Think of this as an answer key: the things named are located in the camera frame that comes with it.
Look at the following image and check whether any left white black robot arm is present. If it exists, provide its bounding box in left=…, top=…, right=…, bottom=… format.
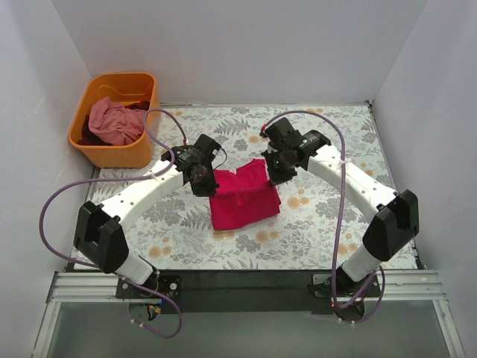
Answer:
left=74, top=134, right=221, bottom=298

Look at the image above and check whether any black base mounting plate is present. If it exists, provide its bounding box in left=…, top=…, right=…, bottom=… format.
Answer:
left=115, top=268, right=382, bottom=316

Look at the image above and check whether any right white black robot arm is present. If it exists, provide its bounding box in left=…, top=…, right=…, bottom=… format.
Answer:
left=260, top=117, right=419, bottom=298

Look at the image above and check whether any floral patterned table mat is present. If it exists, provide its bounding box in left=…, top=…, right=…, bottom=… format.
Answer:
left=74, top=104, right=417, bottom=270

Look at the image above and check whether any orange plastic laundry basket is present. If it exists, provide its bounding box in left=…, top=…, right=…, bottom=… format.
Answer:
left=68, top=72, right=159, bottom=169

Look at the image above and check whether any aluminium frame rail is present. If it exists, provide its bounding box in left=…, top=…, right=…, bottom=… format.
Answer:
left=33, top=270, right=465, bottom=357

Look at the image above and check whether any light pink shirt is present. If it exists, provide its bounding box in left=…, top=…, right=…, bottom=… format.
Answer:
left=88, top=96, right=150, bottom=147

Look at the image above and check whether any magenta t shirt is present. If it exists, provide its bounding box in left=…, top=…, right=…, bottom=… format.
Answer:
left=209, top=159, right=281, bottom=230

